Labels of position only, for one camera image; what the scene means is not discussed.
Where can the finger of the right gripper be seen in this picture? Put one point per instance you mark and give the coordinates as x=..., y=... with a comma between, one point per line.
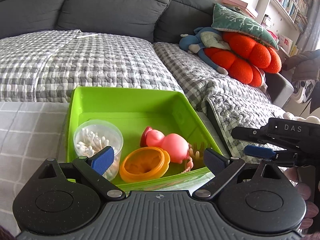
x=259, y=152
x=244, y=133

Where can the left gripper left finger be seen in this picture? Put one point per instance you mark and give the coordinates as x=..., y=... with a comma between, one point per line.
x=92, y=170

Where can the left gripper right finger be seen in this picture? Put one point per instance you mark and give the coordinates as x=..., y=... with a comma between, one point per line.
x=224, y=170

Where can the white plush toy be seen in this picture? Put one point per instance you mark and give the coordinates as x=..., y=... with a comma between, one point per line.
x=310, y=119

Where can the tan toy comb piece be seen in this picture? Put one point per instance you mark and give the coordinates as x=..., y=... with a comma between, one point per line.
x=194, y=159

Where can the clear cotton swab jar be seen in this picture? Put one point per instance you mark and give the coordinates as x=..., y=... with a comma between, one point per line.
x=94, y=135

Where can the grey quilted blanket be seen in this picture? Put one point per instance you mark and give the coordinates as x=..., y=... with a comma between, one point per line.
x=225, y=101

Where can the pink toy pig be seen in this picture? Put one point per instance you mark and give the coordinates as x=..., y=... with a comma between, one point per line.
x=174, y=144

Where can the orange toy lid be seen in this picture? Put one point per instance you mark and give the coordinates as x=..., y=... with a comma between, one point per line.
x=146, y=163

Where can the green plastic cookie box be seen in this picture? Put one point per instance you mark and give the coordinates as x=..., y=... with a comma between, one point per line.
x=131, y=111

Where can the light grey grid cloth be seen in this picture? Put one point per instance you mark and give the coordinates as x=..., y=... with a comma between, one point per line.
x=30, y=133

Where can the red flower cushion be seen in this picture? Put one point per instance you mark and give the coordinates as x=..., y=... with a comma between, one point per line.
x=247, y=60

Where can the brown jacket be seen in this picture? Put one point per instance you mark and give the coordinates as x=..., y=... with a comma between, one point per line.
x=305, y=65

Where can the blue plush toy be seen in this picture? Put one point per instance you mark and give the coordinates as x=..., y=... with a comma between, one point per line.
x=204, y=37

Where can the grey checked sofa blanket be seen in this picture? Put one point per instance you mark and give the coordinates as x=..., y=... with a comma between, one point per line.
x=46, y=66

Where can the green snowflake cushion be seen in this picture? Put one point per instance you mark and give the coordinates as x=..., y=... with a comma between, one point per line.
x=225, y=19

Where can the white bookshelf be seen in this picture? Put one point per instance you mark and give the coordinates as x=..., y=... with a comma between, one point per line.
x=284, y=18

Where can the pink box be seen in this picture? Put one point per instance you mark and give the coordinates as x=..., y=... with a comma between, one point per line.
x=243, y=6

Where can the dark grey sofa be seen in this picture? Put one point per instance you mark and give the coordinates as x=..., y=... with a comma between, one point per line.
x=151, y=20

